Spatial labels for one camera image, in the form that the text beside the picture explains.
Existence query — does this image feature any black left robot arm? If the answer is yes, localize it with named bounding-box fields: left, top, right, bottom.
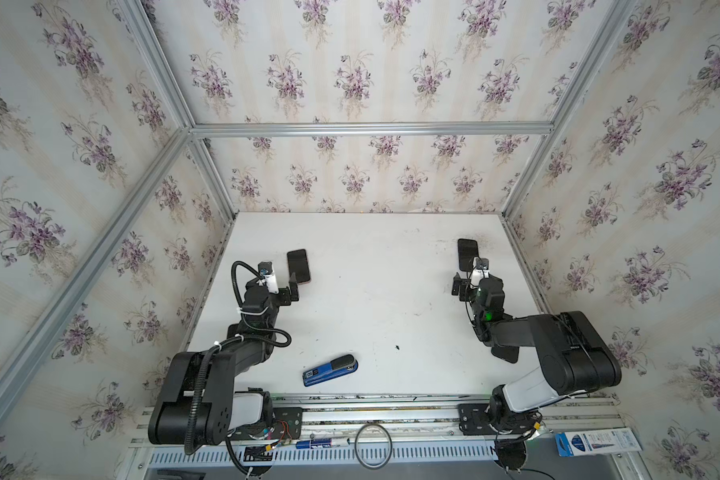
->
left=147, top=261, right=299, bottom=455

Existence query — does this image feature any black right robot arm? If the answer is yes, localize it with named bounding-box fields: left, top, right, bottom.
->
left=451, top=271, right=622, bottom=439

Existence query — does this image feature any blue black stapler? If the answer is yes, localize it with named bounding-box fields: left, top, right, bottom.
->
left=302, top=354, right=359, bottom=387

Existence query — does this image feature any blue marker pen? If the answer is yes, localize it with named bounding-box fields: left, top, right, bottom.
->
left=296, top=438, right=351, bottom=450

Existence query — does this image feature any blue white box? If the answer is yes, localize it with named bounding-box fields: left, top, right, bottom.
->
left=554, top=428, right=642, bottom=458

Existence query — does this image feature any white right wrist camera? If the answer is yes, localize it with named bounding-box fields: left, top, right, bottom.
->
left=470, top=257, right=490, bottom=284

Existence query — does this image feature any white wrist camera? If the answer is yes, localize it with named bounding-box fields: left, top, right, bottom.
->
left=257, top=261, right=279, bottom=294
left=470, top=257, right=490, bottom=284

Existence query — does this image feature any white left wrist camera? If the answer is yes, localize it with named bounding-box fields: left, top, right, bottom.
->
left=257, top=261, right=279, bottom=294

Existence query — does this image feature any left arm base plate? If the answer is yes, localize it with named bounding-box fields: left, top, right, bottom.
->
left=260, top=407, right=304, bottom=441

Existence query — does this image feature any aluminium mounting rail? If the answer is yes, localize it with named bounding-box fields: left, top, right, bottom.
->
left=128, top=392, right=622, bottom=448

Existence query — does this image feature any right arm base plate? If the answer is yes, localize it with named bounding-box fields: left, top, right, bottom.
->
left=457, top=403, right=495, bottom=436

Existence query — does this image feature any black cable ring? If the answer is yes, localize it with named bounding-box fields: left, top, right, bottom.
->
left=353, top=423, right=394, bottom=470

